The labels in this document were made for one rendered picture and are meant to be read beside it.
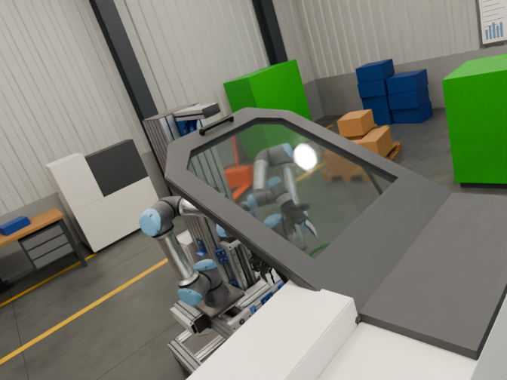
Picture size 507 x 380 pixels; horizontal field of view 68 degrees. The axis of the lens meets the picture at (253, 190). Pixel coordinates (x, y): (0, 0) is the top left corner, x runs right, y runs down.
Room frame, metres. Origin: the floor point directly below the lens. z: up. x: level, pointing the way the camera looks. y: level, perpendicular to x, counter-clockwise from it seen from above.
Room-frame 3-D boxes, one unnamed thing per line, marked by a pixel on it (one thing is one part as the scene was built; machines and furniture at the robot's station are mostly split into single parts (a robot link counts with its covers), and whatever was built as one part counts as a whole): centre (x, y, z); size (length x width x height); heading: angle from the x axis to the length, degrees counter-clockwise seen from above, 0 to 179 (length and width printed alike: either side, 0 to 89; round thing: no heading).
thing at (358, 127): (5.58, -1.79, 0.39); 1.20 x 0.85 x 0.79; 134
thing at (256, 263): (1.44, 0.07, 1.38); 0.09 x 0.08 x 0.12; 39
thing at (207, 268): (1.76, 0.38, 1.20); 0.13 x 0.12 x 0.14; 149
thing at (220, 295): (1.77, 0.37, 1.09); 0.15 x 0.15 x 0.10
